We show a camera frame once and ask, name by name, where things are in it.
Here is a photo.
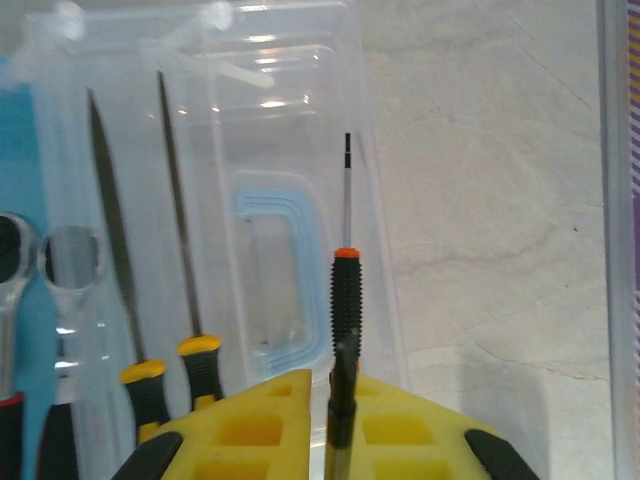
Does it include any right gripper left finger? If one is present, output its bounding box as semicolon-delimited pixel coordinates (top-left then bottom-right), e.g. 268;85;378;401
112;369;314;480

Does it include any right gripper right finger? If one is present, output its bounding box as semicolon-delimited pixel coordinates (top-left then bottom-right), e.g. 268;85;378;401
352;374;541;480

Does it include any yellow-handled screwdriver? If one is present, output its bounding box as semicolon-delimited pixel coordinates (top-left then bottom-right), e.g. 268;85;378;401
155;71;224;411
84;87;169;444

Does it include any orange black precision screwdriver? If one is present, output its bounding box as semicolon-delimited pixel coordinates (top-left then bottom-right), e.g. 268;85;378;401
323;132;364;480

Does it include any blue toolbox with clear lid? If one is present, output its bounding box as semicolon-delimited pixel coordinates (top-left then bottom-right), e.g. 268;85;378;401
0;0;411;480

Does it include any long red black ratchet wrench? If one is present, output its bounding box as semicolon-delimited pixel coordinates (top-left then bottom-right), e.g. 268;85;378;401
0;212;39;480

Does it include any clear plastic inner tray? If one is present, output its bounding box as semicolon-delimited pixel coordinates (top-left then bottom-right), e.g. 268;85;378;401
0;14;236;480

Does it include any aluminium side rail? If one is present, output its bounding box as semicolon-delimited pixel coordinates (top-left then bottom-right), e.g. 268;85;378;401
597;0;636;480

